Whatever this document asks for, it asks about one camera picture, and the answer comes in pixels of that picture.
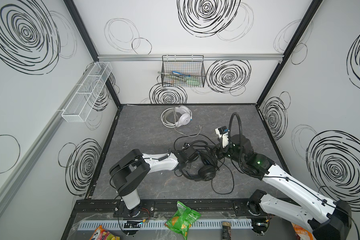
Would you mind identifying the aluminium wall rail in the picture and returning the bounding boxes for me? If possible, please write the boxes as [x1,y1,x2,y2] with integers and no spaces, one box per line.
[98,53,284,62]

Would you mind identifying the black blue headphones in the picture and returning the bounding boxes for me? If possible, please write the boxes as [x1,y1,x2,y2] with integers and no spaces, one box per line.
[174,140,235,196]

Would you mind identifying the black wire basket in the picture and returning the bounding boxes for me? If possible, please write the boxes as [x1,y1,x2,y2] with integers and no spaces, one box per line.
[158,60,206,88]

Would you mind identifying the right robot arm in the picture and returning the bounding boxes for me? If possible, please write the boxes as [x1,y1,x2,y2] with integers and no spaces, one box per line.
[215,113,357,240]

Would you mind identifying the colourful snack packet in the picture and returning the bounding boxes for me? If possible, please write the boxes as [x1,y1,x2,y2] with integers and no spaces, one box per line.
[90,226,120,240]

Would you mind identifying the dark can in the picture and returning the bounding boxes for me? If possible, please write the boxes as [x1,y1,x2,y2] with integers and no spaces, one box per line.
[222,222,231,240]

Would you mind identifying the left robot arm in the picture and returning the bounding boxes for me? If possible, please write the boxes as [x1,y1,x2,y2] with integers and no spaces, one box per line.
[109,147,199,217]

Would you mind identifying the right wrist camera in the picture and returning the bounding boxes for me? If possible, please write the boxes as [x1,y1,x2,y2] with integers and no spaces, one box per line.
[215,126,230,149]

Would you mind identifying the clear wall shelf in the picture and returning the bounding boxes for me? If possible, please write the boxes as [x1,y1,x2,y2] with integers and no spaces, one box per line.
[62,62,112,123]

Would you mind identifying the green snack bag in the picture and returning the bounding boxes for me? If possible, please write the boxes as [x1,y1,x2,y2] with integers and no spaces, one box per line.
[165,201,201,240]

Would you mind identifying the orange snack bag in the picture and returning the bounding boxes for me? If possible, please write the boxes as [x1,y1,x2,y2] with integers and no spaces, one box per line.
[292,223,315,240]

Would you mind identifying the white slotted cable duct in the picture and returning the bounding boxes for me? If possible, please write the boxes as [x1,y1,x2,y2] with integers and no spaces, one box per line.
[77,219,253,231]

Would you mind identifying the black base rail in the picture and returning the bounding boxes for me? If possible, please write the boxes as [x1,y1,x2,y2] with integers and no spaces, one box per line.
[74,197,295,217]

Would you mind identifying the white headphones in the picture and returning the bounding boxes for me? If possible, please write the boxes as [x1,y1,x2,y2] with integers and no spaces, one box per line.
[161,105,202,138]

